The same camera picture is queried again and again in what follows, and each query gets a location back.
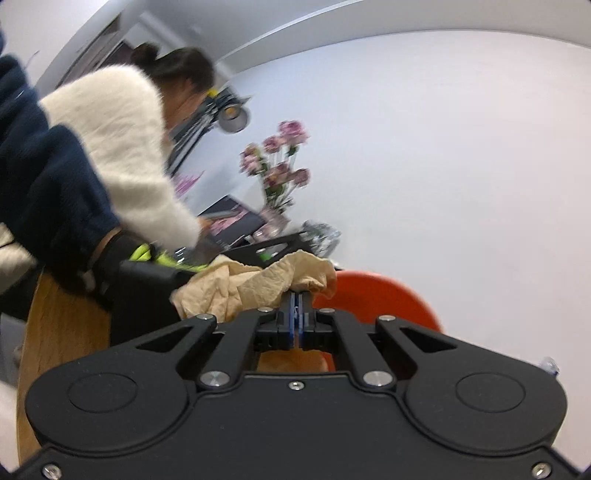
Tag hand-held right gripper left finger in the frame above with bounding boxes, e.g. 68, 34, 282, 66
122, 295, 296, 389

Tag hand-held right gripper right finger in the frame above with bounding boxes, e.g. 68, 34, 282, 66
299, 295, 467, 389

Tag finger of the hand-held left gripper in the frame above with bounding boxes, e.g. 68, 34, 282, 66
222, 233, 317, 268

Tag beige cloth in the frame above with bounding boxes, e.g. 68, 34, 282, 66
171, 249, 338, 324

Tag orange bowl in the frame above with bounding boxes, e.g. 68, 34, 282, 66
311, 271, 444, 370

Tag person's left forearm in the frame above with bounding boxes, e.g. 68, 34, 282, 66
0, 55, 123, 287

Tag person's left hand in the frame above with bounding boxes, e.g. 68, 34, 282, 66
90, 230, 158, 303

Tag silver foil packet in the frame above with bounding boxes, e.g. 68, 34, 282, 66
302, 220, 343, 256

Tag dark picture box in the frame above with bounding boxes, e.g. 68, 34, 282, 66
198, 195, 262, 251

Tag pink flowers in vase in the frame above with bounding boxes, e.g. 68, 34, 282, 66
239, 120, 311, 236

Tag black and yellow lamp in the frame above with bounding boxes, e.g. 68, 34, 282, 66
203, 85, 254, 134

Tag dark wooden door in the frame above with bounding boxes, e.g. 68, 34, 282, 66
60, 11, 139, 86

